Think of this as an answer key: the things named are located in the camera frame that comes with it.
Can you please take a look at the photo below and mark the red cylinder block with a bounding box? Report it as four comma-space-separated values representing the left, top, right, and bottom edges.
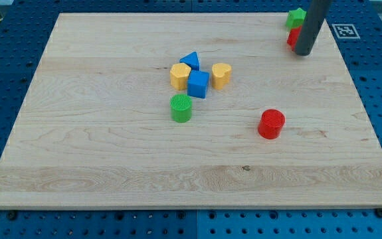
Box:
257, 109, 286, 139

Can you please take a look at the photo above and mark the green cylinder block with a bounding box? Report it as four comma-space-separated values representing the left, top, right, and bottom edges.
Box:
170, 94, 192, 123

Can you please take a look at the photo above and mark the light wooden board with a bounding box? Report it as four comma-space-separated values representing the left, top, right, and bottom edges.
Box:
0, 13, 382, 210

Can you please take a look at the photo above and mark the blue cube block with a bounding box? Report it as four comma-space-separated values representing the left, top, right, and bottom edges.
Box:
187, 70, 209, 98

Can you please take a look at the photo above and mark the yellow hexagon block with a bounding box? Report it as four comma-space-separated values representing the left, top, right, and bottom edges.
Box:
170, 63, 191, 90

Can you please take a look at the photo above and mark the yellow heart block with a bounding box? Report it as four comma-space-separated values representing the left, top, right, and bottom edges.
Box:
212, 62, 232, 90

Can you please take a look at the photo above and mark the blue triangle block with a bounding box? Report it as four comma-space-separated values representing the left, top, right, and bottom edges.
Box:
179, 52, 200, 70

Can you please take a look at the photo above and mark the red block behind rod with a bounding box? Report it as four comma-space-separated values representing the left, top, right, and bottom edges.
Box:
287, 25, 302, 51

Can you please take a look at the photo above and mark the green star block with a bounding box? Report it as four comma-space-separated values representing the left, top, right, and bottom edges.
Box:
286, 8, 306, 29

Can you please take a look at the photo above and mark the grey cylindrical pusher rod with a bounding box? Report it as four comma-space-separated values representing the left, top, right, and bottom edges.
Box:
294, 0, 332, 56

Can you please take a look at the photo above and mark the white fiducial marker tag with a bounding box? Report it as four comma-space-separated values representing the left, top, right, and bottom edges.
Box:
332, 23, 360, 39

